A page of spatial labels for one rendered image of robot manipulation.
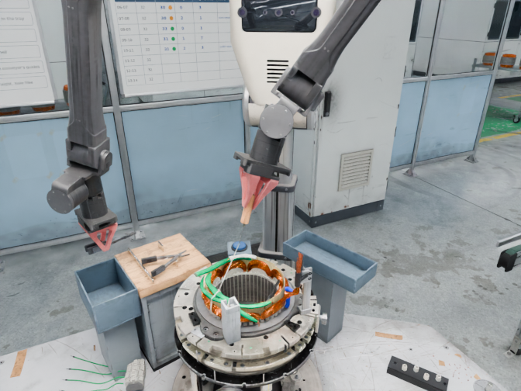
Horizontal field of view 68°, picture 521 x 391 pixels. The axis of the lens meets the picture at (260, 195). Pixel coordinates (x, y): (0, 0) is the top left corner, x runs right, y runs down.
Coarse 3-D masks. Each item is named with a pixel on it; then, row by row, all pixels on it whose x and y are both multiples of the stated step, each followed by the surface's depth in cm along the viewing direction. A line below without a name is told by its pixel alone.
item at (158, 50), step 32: (128, 0) 245; (160, 0) 253; (192, 0) 262; (224, 0) 270; (128, 32) 252; (160, 32) 261; (192, 32) 270; (224, 32) 279; (128, 64) 260; (160, 64) 269; (192, 64) 278; (224, 64) 288
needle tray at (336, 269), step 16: (288, 240) 115; (304, 240) 121; (320, 240) 117; (288, 256) 113; (304, 256) 109; (320, 256) 114; (336, 256) 114; (352, 256) 110; (320, 272) 106; (336, 272) 101; (352, 272) 107; (368, 272) 102; (320, 288) 110; (336, 288) 108; (352, 288) 99; (320, 304) 112; (336, 304) 112; (320, 320) 114; (336, 320) 116; (320, 336) 117
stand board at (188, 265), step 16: (160, 240) 114; (176, 240) 114; (128, 256) 107; (144, 256) 107; (192, 256) 107; (128, 272) 100; (176, 272) 100; (192, 272) 102; (144, 288) 95; (160, 288) 97
